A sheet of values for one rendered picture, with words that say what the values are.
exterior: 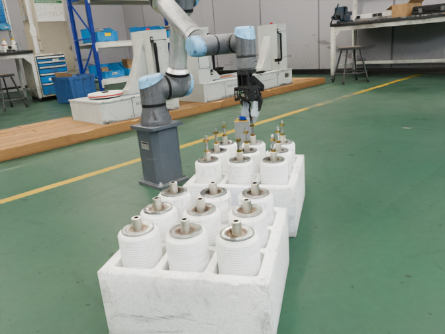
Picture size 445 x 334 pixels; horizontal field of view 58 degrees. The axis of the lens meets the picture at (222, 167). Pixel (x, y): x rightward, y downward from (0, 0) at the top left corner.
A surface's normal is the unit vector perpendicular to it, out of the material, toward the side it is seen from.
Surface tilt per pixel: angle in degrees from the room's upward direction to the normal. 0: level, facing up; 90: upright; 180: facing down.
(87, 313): 0
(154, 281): 90
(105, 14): 90
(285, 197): 90
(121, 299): 90
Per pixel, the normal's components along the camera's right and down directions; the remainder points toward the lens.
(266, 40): -0.68, -0.10
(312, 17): -0.70, 0.27
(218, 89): 0.71, 0.15
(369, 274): -0.08, -0.95
